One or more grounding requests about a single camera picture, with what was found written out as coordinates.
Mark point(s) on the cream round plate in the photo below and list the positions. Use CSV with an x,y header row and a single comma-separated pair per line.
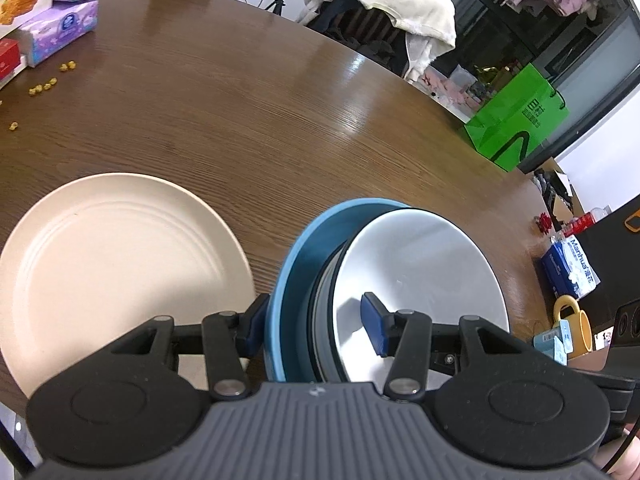
x,y
115,270

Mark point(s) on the yellow mug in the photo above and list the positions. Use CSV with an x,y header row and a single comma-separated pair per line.
x,y
580,330

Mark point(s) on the black framed glass sliding door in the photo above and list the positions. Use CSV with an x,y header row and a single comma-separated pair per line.
x,y
525,50

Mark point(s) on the blue bowl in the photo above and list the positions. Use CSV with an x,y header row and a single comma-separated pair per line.
x,y
285,300

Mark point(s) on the dark wooden chair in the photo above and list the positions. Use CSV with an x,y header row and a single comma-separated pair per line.
x,y
365,22

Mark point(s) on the person's right hand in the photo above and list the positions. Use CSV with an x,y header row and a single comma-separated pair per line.
x,y
625,465

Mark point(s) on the cardboard box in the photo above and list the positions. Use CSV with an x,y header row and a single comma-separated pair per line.
x,y
555,175

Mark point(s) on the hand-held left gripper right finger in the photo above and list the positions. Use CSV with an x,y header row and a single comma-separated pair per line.
x,y
372,322

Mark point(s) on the red box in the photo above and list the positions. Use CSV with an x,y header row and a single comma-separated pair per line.
x,y
7,60

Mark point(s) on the purple floral tissue pack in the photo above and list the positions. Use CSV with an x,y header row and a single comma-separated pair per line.
x,y
60,30

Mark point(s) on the plastic bottle red label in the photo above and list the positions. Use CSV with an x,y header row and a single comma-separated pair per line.
x,y
585,220

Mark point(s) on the blue white tissue pack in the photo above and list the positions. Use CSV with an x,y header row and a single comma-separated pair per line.
x,y
570,265

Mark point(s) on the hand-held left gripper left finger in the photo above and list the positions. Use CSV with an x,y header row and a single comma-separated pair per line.
x,y
256,320

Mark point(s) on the dark clothing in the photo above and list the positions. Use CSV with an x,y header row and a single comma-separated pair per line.
x,y
332,10

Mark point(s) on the scattered yellow corn kernels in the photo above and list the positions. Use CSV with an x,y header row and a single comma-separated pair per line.
x,y
67,66

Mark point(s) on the red rose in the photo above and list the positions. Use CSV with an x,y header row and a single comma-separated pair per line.
x,y
543,223

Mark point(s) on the green paper bag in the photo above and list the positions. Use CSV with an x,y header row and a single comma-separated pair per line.
x,y
510,115

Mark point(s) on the black paper bag orange tag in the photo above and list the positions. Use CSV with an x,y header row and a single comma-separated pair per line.
x,y
615,270

